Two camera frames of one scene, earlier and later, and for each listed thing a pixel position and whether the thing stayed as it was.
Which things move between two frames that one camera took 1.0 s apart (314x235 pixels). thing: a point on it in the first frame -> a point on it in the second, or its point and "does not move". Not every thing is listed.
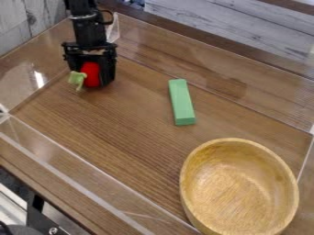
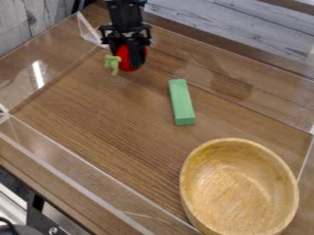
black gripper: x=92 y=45 -> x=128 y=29
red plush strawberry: x=92 y=68 -> x=121 y=61
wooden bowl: x=239 y=189 does not move
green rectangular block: x=182 y=102 does not move
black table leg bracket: x=38 y=220 does not move
